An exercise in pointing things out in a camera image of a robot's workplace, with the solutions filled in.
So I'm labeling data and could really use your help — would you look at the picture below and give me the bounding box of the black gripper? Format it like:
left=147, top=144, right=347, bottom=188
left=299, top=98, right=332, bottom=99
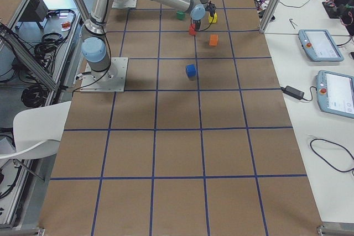
left=192, top=19, right=201, bottom=30

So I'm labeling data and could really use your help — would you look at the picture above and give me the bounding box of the red wooden block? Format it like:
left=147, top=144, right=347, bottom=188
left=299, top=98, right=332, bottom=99
left=189, top=24, right=197, bottom=36

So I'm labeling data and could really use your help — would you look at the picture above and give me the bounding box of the green wooden block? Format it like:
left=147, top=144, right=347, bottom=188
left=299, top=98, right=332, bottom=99
left=176, top=11, right=185, bottom=20

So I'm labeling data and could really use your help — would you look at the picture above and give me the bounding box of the yellow wooden block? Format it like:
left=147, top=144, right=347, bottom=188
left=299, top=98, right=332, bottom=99
left=208, top=13, right=217, bottom=24

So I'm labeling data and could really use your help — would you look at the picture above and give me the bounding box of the orange wooden block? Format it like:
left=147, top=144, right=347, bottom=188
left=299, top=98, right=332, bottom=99
left=209, top=34, right=218, bottom=46

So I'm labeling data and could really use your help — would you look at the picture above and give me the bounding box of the blue wooden block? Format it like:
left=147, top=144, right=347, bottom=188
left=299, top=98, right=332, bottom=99
left=185, top=64, right=196, bottom=78

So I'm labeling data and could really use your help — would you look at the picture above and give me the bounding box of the black power adapter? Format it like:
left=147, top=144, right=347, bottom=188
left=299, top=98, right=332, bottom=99
left=281, top=86, right=304, bottom=100

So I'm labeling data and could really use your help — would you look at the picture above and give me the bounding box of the upper blue teach pendant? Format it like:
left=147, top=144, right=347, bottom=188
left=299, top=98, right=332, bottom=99
left=298, top=29, right=344, bottom=62

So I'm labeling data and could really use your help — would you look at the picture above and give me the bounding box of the blue teach pendant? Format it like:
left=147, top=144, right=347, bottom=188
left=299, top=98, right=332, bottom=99
left=316, top=70, right=353, bottom=118
left=298, top=29, right=344, bottom=62

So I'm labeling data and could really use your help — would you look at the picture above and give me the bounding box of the lower blue teach pendant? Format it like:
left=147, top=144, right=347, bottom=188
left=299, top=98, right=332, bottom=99
left=316, top=70, right=353, bottom=118

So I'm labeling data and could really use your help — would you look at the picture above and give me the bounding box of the white chair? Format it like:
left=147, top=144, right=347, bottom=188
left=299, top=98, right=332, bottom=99
left=1, top=101, right=71, bottom=160

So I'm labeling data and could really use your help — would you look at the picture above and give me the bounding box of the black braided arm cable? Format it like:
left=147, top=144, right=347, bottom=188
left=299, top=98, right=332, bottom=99
left=197, top=0, right=217, bottom=32

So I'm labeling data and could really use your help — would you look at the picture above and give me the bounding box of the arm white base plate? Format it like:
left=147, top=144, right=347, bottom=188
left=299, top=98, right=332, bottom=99
left=112, top=0, right=137, bottom=9
left=79, top=57, right=128, bottom=93

